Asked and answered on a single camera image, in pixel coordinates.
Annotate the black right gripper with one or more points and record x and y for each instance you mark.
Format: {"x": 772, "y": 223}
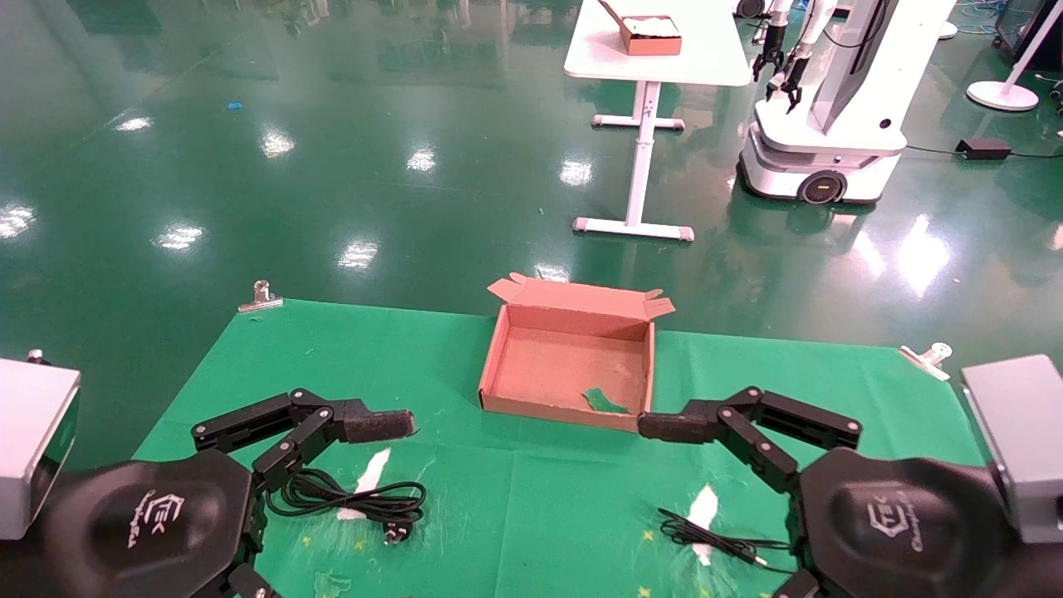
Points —
{"x": 905, "y": 523}

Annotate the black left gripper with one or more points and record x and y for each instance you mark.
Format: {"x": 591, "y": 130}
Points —
{"x": 158, "y": 523}

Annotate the open brown cardboard box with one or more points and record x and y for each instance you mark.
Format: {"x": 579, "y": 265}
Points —
{"x": 573, "y": 365}

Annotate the small brown cardboard box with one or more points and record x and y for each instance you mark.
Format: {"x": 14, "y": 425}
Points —
{"x": 648, "y": 33}

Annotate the silver table clamp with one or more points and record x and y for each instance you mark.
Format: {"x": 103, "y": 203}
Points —
{"x": 928, "y": 358}
{"x": 261, "y": 297}

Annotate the green tablecloth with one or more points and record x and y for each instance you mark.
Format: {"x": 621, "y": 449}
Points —
{"x": 531, "y": 515}

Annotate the white wheeled robot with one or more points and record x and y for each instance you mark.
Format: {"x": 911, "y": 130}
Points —
{"x": 839, "y": 108}

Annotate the black power brick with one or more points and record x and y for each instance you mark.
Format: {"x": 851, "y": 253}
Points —
{"x": 984, "y": 149}

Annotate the white table with legs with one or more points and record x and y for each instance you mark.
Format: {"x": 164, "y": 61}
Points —
{"x": 656, "y": 58}

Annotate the white stand with round base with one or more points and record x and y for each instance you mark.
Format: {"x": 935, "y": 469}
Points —
{"x": 1009, "y": 87}

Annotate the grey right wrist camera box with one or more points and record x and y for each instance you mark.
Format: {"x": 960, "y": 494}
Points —
{"x": 1017, "y": 448}

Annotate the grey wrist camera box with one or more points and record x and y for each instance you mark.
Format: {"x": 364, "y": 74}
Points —
{"x": 1017, "y": 448}
{"x": 33, "y": 448}

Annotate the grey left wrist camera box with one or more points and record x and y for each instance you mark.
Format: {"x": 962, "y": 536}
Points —
{"x": 33, "y": 448}

